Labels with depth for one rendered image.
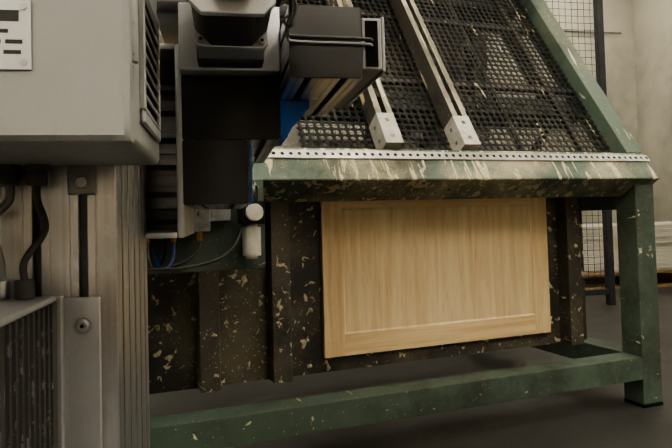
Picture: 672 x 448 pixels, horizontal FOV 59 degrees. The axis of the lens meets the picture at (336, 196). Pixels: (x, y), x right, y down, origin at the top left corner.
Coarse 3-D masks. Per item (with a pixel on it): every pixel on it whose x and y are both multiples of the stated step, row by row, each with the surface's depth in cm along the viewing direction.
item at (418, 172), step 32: (288, 160) 169; (320, 160) 172; (352, 160) 176; (384, 160) 180; (416, 160) 184; (448, 160) 188; (480, 160) 192; (288, 192) 169; (320, 192) 173; (352, 192) 177; (384, 192) 181; (416, 192) 185; (448, 192) 189; (480, 192) 193; (512, 192) 198; (544, 192) 203; (576, 192) 208; (608, 192) 214
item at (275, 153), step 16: (496, 160) 194; (512, 160) 196; (528, 160) 198; (544, 160) 201; (560, 160) 203; (576, 160) 205; (592, 160) 208; (608, 160) 210; (624, 160) 213; (640, 160) 216
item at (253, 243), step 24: (216, 216) 152; (240, 216) 155; (264, 216) 155; (168, 240) 152; (192, 240) 155; (216, 240) 157; (240, 240) 159; (264, 240) 161; (168, 264) 152; (192, 264) 154; (216, 264) 157; (240, 264) 159; (264, 264) 161
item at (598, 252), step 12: (588, 228) 522; (600, 228) 524; (660, 228) 535; (588, 240) 522; (600, 240) 524; (660, 240) 535; (588, 252) 521; (600, 252) 523; (660, 252) 534; (660, 264) 533; (600, 276) 572; (660, 276) 586; (588, 288) 520; (600, 288) 521
